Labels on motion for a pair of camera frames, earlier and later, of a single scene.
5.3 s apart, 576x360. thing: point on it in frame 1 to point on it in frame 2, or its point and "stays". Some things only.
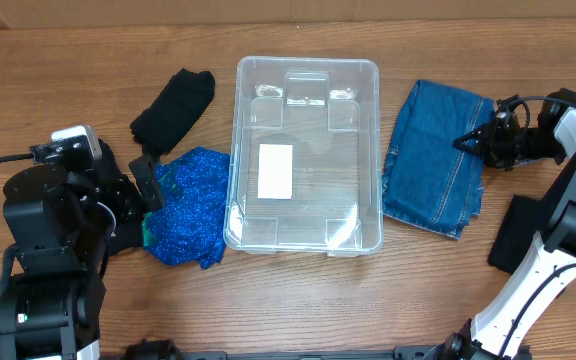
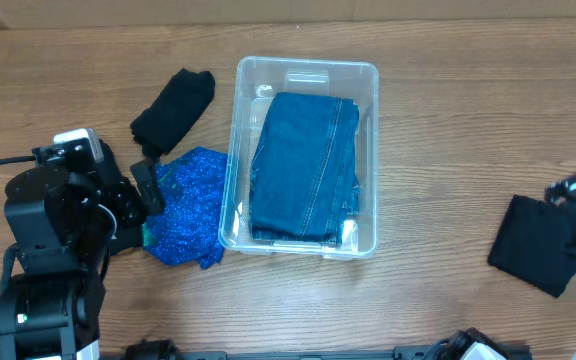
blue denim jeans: (428, 182) to (303, 178)
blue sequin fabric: (189, 227) stays
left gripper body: (131, 190) stays
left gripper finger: (145, 171) stays
